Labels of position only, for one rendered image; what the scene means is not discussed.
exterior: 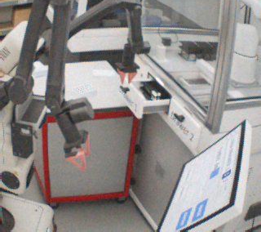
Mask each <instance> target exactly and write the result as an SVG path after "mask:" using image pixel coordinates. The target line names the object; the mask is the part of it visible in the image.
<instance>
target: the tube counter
mask: <svg viewBox="0 0 261 232"><path fill-rule="evenodd" d="M221 164H222V160H220V161H218V162H217V163H216V164H215V165H214V166H212V168H211V171H210V178H209V180H208V182H207V186H206V191H205V195H204V197H205V196H207V195H208V194H210V193H212V192H214V191H215V186H216V184H217V181H218V177H219V169H220V167H221Z"/></svg>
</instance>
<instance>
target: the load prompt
mask: <svg viewBox="0 0 261 232"><path fill-rule="evenodd" d="M238 135H239V132H238V133H237V134H236V135H235V136H233V137H232V138H231V139H230V140H228V143H227V147H226V152H225V156H224V162H223V168H222V171H221V175H220V180H219V185H218V188H219V187H221V186H222V185H225V184H227V183H228V182H229V181H230V180H231V179H232V173H233V165H234V162H235V157H236V150H237V141H238Z"/></svg>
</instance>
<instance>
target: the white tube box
mask: <svg viewBox="0 0 261 232"><path fill-rule="evenodd" d="M90 87H92V86H91V85H89V84H86V85H82V86H80V87H74V88H71V96H72V97H75V98H76V99H77V98H80V97H82V96H85V97H87V98H88V97H92V96H97V89H96V88H95V89H93V87H92V90H89V91H88V90H87V88H90Z"/></svg>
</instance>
